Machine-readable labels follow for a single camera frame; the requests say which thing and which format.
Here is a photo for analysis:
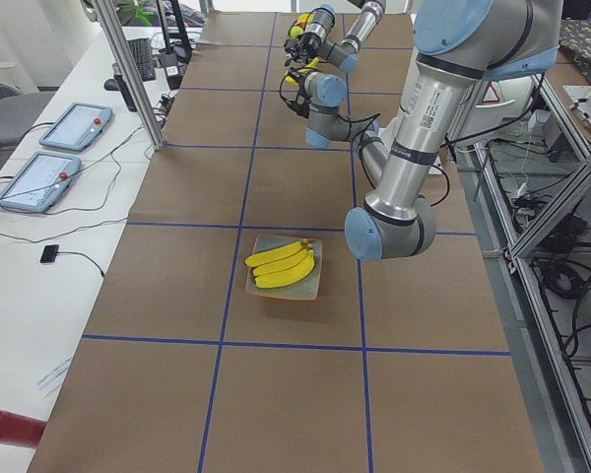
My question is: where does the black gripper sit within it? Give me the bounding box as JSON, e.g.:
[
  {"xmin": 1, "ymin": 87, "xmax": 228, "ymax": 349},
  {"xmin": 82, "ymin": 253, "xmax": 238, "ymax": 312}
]
[
  {"xmin": 285, "ymin": 78, "xmax": 311, "ymax": 118},
  {"xmin": 284, "ymin": 36, "xmax": 320, "ymax": 64}
]

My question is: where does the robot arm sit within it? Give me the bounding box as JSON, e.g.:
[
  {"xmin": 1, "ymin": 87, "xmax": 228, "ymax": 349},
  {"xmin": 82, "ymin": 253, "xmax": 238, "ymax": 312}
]
[
  {"xmin": 295, "ymin": 1, "xmax": 562, "ymax": 260},
  {"xmin": 284, "ymin": 0, "xmax": 386, "ymax": 74}
]

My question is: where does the woven fruit basket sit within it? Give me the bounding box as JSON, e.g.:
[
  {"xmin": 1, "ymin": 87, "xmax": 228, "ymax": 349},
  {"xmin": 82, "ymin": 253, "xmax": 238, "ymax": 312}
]
[{"xmin": 288, "ymin": 13, "xmax": 312, "ymax": 39}]

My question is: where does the grey square plate orange rim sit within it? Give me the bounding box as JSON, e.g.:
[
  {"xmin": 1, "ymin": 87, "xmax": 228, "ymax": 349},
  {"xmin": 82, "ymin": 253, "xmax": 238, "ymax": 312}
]
[{"xmin": 245, "ymin": 234, "xmax": 322, "ymax": 301}]

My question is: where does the black keyboard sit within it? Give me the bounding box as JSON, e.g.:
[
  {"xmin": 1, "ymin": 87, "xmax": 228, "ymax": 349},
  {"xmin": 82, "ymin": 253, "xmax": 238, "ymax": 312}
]
[{"xmin": 127, "ymin": 38, "xmax": 156, "ymax": 82}]

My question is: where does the black bottle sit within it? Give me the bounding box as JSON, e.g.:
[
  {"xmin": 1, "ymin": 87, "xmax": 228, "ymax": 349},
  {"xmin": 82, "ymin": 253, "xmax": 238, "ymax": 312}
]
[{"xmin": 112, "ymin": 62, "xmax": 137, "ymax": 112}]

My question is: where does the upper teach pendant tablet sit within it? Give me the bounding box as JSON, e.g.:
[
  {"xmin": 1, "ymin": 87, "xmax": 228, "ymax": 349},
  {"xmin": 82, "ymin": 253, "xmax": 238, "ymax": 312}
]
[{"xmin": 38, "ymin": 102, "xmax": 113, "ymax": 152}]

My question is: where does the teach pendant tablet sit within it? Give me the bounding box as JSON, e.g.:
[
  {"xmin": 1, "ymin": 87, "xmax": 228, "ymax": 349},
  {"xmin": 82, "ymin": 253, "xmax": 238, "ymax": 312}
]
[
  {"xmin": 0, "ymin": 151, "xmax": 82, "ymax": 214},
  {"xmin": 38, "ymin": 102, "xmax": 113, "ymax": 152}
]

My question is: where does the lower teach pendant tablet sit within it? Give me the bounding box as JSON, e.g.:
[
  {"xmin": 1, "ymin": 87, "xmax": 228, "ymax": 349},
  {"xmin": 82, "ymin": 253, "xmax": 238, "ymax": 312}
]
[{"xmin": 0, "ymin": 151, "xmax": 82, "ymax": 214}]

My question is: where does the brown paper table mat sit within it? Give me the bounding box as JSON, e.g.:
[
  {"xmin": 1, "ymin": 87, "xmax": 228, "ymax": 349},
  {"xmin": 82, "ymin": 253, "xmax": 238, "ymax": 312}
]
[{"xmin": 30, "ymin": 13, "xmax": 543, "ymax": 472}]

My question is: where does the small black puck device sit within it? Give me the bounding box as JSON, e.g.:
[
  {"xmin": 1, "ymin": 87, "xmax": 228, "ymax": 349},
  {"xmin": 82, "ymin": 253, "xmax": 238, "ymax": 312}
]
[{"xmin": 39, "ymin": 244, "xmax": 59, "ymax": 264}]

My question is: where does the red cylinder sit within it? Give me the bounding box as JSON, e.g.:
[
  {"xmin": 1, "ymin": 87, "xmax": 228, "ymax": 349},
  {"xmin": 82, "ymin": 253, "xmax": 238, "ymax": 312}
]
[{"xmin": 0, "ymin": 409, "xmax": 46, "ymax": 448}]

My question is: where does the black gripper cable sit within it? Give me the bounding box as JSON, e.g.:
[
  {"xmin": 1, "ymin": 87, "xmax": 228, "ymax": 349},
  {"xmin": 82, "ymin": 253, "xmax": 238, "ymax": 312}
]
[{"xmin": 337, "ymin": 111, "xmax": 383, "ymax": 149}]

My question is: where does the aluminium frame post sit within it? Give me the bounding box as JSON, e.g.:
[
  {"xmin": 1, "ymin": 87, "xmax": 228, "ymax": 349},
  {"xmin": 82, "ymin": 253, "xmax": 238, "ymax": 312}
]
[{"xmin": 92, "ymin": 0, "xmax": 164, "ymax": 151}]

